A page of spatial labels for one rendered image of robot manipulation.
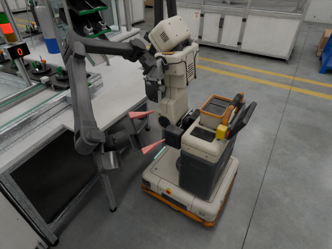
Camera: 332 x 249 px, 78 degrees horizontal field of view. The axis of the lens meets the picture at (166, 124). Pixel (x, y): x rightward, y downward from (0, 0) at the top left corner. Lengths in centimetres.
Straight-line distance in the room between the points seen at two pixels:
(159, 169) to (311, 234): 126
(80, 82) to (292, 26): 448
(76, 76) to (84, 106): 13
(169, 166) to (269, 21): 385
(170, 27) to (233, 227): 151
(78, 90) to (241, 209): 162
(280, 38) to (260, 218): 377
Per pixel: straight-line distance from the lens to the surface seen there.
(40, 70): 185
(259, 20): 496
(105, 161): 65
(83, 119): 69
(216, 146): 120
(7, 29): 157
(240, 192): 206
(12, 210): 147
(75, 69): 83
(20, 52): 161
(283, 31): 493
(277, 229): 199
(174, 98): 138
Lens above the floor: 163
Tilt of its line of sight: 38 degrees down
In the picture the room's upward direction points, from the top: straight up
